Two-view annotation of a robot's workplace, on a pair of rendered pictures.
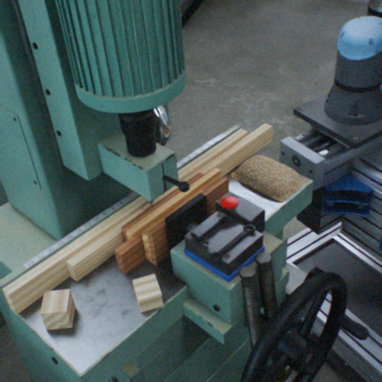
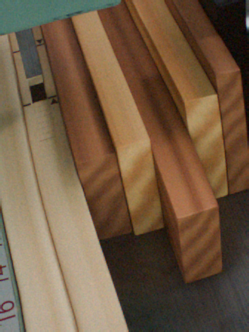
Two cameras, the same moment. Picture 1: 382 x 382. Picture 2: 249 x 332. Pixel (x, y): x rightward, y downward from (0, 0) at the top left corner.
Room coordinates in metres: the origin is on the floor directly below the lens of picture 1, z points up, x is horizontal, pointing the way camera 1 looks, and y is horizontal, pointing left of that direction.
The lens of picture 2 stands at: (0.55, 0.36, 1.22)
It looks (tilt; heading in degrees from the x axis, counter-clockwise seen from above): 43 degrees down; 307
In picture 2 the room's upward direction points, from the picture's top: 11 degrees counter-clockwise
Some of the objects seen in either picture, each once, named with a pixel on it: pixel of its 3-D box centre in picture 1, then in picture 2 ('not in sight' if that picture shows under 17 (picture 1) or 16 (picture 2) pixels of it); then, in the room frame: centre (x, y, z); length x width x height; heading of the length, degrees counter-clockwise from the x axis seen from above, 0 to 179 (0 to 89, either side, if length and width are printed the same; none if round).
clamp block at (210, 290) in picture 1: (227, 263); not in sight; (0.66, -0.05, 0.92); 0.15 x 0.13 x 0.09; 133
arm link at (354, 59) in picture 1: (362, 50); not in sight; (1.27, -0.45, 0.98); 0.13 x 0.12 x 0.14; 136
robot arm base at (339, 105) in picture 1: (355, 93); not in sight; (1.27, -0.45, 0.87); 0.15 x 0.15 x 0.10
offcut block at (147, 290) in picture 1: (148, 292); not in sight; (0.61, 0.09, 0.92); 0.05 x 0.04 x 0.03; 14
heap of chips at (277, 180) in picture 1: (268, 171); not in sight; (0.91, -0.16, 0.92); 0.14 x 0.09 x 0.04; 43
